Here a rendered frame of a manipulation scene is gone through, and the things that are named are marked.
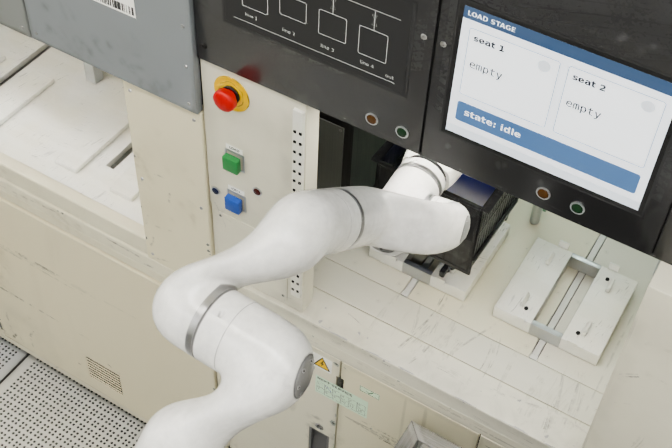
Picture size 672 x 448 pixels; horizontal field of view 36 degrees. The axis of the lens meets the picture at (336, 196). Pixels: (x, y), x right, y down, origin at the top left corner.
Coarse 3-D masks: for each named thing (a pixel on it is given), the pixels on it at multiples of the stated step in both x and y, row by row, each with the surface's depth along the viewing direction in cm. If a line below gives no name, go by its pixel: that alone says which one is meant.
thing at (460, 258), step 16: (384, 144) 188; (384, 160) 188; (400, 160) 194; (384, 176) 187; (448, 192) 180; (496, 192) 181; (480, 208) 178; (496, 208) 187; (512, 208) 200; (480, 224) 181; (496, 224) 193; (464, 240) 186; (480, 240) 187; (432, 256) 193; (448, 256) 191; (464, 256) 188; (464, 272) 191
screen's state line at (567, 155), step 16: (464, 112) 140; (480, 112) 139; (480, 128) 141; (496, 128) 139; (512, 128) 138; (528, 144) 138; (544, 144) 136; (560, 144) 135; (560, 160) 137; (576, 160) 135; (592, 160) 134; (608, 176) 134; (624, 176) 133; (640, 176) 131
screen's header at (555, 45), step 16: (464, 16) 130; (480, 16) 129; (512, 32) 128; (528, 32) 126; (560, 48) 125; (576, 48) 124; (592, 64) 124; (608, 64) 123; (640, 80) 122; (656, 80) 121
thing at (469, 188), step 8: (464, 176) 191; (456, 184) 193; (464, 184) 192; (472, 184) 191; (480, 184) 190; (456, 192) 194; (464, 192) 193; (472, 192) 192; (480, 192) 191; (488, 192) 190; (472, 200) 193; (480, 200) 192
